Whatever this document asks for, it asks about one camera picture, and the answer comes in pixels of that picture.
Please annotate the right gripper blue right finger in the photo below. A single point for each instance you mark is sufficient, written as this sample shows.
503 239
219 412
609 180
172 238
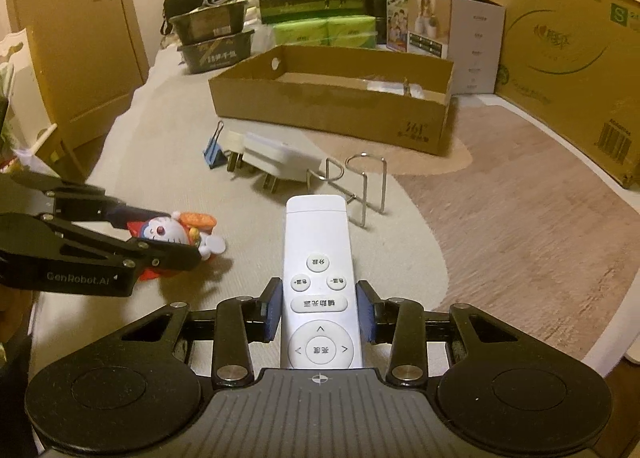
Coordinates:
399 323

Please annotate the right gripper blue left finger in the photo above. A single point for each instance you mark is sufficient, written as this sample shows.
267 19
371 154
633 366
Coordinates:
241 321

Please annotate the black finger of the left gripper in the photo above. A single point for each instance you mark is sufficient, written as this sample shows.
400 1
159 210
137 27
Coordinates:
125 213
150 255

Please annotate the doraemon toy figure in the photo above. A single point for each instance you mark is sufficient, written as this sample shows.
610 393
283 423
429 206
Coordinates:
187 228

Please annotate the white remote control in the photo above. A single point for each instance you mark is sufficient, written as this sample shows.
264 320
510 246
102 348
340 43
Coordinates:
320 322

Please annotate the blue binder clip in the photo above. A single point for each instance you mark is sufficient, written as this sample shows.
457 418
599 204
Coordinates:
213 153

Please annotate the white power adapter block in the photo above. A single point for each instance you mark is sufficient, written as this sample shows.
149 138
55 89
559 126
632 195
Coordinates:
277 160

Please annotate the lower black food tub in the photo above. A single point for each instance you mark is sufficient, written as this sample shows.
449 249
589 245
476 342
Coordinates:
217 53

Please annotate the black food tub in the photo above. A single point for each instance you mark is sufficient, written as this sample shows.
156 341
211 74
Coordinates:
217 53
207 23

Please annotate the wooden door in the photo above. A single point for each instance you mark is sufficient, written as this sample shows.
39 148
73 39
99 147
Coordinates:
88 57

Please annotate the upper black food tub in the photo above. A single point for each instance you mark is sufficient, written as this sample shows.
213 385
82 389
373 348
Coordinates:
207 23

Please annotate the open brown cardboard tray box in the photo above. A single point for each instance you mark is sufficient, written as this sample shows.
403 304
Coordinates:
325 89

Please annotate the bag of white floss picks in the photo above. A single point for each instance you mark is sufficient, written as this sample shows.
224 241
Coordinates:
398 88

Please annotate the black laptop bag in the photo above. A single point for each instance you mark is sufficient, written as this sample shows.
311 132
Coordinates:
172 8

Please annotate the green tissue pack left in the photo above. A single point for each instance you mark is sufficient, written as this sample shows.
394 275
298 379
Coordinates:
311 32

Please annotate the green tissue pack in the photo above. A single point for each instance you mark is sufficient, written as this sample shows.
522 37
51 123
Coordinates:
311 32
355 31

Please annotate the green tissue pack right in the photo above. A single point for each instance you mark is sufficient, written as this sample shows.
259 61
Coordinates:
355 31

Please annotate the white humidifier product box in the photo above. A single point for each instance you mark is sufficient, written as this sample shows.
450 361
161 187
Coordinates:
465 32

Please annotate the large brown cardboard carton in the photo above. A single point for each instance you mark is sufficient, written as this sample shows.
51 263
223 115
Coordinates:
574 65

